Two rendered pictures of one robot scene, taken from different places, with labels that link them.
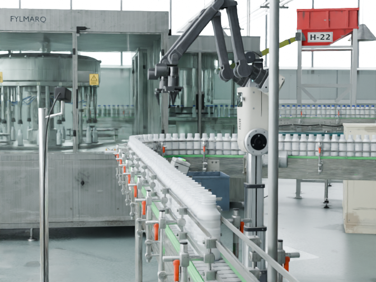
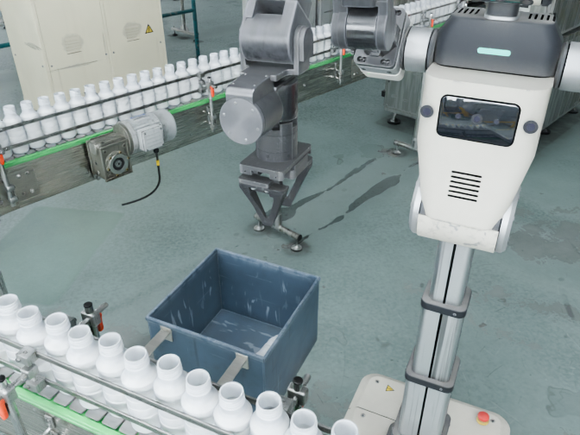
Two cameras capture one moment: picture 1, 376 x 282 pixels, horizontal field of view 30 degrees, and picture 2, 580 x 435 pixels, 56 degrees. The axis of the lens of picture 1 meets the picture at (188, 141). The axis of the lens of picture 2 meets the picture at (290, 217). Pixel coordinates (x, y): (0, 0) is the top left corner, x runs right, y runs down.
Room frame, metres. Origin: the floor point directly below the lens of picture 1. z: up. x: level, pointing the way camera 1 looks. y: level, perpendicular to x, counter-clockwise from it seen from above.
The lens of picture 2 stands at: (3.83, 0.71, 1.81)
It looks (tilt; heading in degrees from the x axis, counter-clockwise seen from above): 32 degrees down; 303
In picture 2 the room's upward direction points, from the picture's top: straight up
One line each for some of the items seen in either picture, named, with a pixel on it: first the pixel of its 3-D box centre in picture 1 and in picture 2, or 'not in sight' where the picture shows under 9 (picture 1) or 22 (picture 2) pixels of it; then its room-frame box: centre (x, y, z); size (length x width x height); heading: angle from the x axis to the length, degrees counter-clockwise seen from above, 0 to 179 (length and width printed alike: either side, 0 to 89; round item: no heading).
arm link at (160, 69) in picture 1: (166, 65); not in sight; (3.77, 0.12, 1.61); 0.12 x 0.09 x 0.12; 99
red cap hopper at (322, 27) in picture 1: (325, 104); not in sight; (10.65, -2.09, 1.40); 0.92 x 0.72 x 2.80; 80
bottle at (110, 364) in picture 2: not in sight; (117, 374); (4.45, 0.32, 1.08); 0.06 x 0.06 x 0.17
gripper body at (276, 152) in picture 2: (164, 85); (276, 141); (4.22, 0.14, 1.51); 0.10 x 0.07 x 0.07; 99
